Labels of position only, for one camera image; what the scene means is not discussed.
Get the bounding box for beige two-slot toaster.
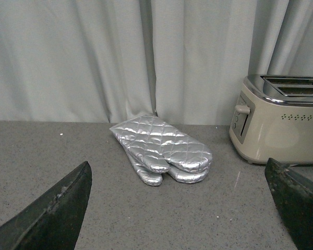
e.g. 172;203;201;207
229;74;313;165

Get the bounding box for silver quilted oven mitt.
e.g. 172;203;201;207
126;152;210;186
110;114;212;173

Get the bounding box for upper silver quilted oven mitt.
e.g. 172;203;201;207
110;114;212;173

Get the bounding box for grey curtain backdrop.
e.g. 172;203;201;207
0;1;313;125

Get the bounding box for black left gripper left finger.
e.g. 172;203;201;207
0;161;92;249

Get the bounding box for lower silver quilted oven mitt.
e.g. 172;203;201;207
126;152;210;186

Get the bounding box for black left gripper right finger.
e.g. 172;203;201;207
264;158;313;249

